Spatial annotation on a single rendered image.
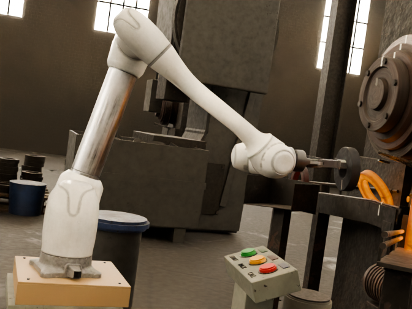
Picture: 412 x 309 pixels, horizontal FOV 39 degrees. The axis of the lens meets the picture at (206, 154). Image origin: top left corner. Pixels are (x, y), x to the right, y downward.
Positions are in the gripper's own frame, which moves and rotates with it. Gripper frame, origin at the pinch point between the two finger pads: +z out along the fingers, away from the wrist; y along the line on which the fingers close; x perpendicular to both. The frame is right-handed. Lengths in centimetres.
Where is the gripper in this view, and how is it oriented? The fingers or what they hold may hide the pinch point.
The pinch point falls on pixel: (346, 164)
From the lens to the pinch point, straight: 206.9
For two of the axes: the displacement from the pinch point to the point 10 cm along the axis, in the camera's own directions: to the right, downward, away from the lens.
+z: 9.7, 0.7, 2.3
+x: 0.9, -9.9, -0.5
